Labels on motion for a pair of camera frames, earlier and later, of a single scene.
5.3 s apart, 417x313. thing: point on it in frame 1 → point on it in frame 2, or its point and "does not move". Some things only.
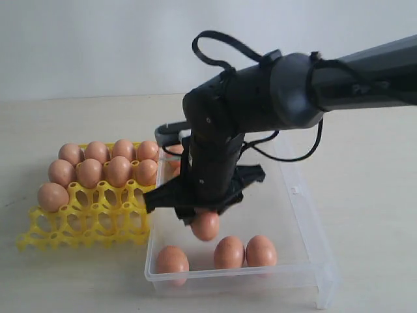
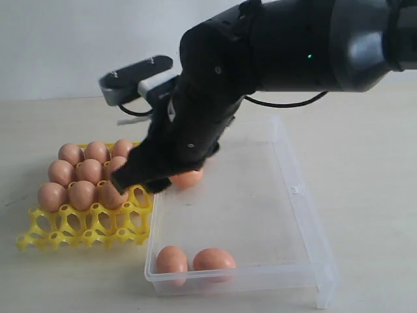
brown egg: [51, 196] does not move
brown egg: [229, 253] → [214, 265]
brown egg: [89, 172] does not move
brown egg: [123, 147] does not move
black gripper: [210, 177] → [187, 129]
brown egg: [61, 171] does not move
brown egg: [260, 252] → [110, 196]
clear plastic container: [271, 244] does not move
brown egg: [205, 225] → [82, 194]
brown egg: [71, 152] does not move
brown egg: [172, 265] does not move
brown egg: [97, 150] does not move
